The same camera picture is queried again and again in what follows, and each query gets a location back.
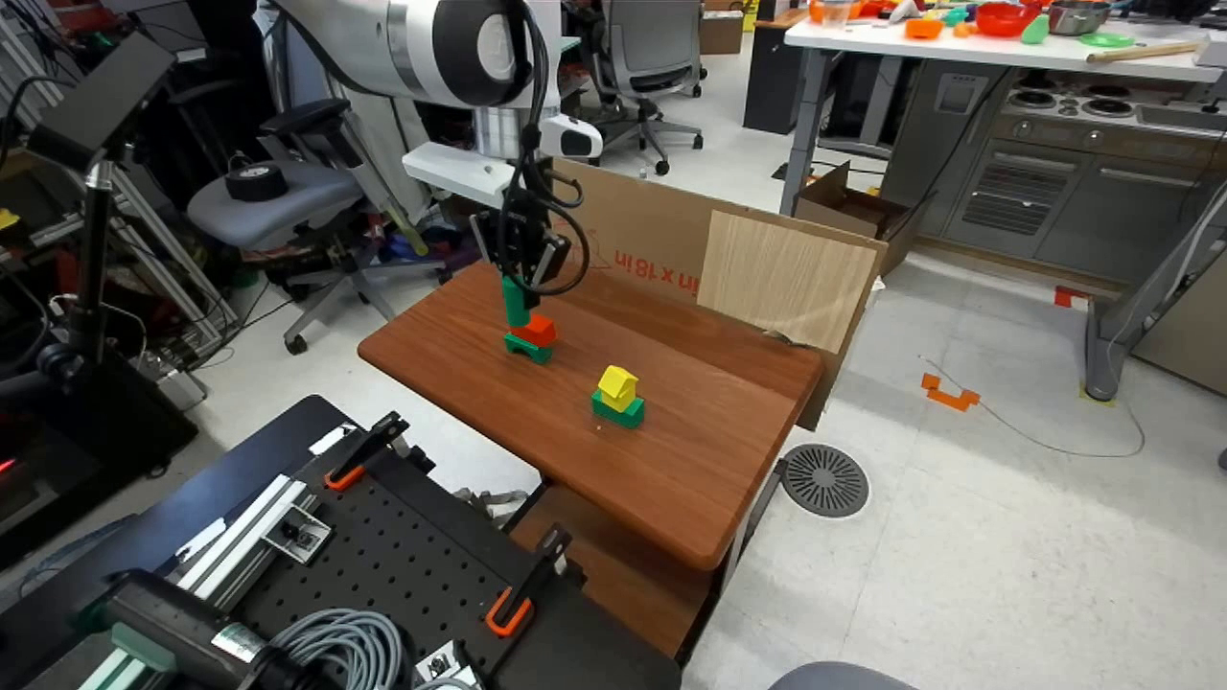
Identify green cube block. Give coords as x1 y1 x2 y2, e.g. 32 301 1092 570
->
587 387 654 432

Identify black office chair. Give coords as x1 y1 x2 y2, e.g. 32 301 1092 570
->
581 0 715 179

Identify orange bracket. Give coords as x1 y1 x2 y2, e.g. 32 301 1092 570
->
916 367 985 416

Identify white aluminium rail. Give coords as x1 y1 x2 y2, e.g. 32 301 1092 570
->
168 473 315 598

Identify yellow house-shaped block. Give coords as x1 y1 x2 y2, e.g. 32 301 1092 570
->
596 362 643 413

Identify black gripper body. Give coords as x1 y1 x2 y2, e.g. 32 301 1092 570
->
492 189 570 287

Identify black perforated breadboard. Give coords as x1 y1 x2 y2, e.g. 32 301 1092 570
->
0 392 684 690

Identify round floor drain grille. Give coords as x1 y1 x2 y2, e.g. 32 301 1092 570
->
775 442 876 520

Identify open cardboard box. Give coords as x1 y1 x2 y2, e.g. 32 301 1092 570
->
793 162 923 281

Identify orange rectangular block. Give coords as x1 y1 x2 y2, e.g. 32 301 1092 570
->
514 312 563 353

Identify black tape roll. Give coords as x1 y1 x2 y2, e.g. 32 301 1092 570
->
222 162 292 202

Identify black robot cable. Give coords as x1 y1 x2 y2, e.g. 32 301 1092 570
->
505 0 596 300

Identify grey metal cabinet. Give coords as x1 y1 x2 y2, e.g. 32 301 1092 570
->
880 63 1227 290

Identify black tripod stand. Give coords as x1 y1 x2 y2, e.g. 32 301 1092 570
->
0 31 245 474

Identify grey swivel stool chair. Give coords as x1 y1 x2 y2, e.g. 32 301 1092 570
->
184 96 453 362

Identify white work table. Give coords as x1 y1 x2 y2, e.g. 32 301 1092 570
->
778 0 1227 222

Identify brown cardboard panel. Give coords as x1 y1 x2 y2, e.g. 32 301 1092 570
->
549 158 898 432

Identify green cylindrical block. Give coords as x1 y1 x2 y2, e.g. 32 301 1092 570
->
499 272 537 332

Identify black clamp with orange handle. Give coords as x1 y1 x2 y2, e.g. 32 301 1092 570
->
481 526 581 644
317 408 416 500

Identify green rectangular block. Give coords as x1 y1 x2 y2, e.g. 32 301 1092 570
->
501 331 562 367

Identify small metal corner bracket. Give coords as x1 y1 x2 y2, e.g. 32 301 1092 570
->
409 641 484 690
265 505 333 567

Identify grey desk leg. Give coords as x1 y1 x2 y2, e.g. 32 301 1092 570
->
1082 176 1227 408

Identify coiled grey cable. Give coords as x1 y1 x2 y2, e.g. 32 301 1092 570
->
265 607 409 690

